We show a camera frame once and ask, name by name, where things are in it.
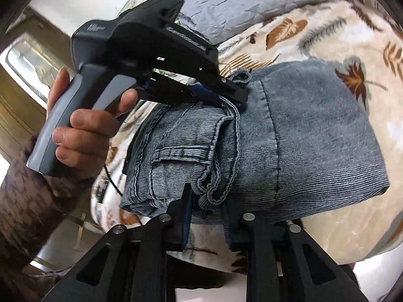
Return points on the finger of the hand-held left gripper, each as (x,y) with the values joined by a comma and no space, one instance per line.
(206,92)
(233,91)

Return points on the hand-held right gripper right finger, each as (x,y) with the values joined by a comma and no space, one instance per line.
(234,228)

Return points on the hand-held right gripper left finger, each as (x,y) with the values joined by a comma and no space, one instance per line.
(185,209)

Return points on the blue denim pants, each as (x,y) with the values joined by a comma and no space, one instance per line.
(299,148)

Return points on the person's left forearm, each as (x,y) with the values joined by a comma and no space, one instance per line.
(28,214)

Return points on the person's left hand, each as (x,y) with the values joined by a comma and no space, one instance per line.
(91,125)

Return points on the grey pillow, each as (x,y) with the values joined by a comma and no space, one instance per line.
(245,3)

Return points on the cream leaf-print blanket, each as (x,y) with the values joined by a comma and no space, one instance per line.
(330,26)

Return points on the brown wooden furniture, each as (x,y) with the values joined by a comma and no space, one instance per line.
(19,116)

